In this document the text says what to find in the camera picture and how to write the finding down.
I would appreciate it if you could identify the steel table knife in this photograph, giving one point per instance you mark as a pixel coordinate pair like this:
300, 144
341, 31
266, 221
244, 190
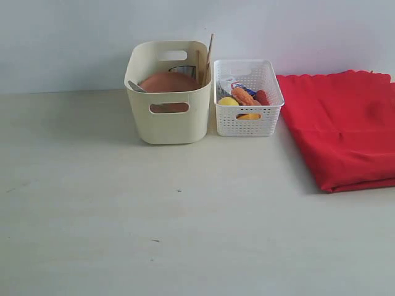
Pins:
136, 87

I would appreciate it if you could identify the wooden chopstick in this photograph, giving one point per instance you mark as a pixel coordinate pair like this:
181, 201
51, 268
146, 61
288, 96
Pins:
198, 66
206, 67

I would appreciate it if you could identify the fried chicken nugget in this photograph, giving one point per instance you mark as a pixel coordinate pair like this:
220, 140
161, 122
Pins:
243, 97

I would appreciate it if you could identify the brown round plate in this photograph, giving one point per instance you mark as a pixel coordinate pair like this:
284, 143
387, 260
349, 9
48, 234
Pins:
169, 82

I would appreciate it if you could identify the red scalloped table cloth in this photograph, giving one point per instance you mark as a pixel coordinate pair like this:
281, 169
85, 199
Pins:
343, 125

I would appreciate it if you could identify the yellow lemon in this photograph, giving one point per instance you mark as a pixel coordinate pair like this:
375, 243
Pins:
228, 101

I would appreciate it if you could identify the yellow cheese wedge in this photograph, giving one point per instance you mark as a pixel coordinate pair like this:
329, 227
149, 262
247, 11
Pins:
249, 116

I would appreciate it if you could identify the cream plastic bin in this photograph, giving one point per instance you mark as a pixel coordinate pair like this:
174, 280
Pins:
154, 57

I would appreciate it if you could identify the red sausage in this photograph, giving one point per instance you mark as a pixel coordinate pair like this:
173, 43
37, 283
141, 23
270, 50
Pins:
261, 97

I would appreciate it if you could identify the blue white milk carton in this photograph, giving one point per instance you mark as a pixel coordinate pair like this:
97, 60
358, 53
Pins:
227, 85

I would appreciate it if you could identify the stainless steel cup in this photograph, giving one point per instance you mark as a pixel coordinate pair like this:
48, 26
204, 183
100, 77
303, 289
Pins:
188, 70

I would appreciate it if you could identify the white perforated plastic basket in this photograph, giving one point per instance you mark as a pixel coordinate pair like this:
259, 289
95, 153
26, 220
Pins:
256, 75

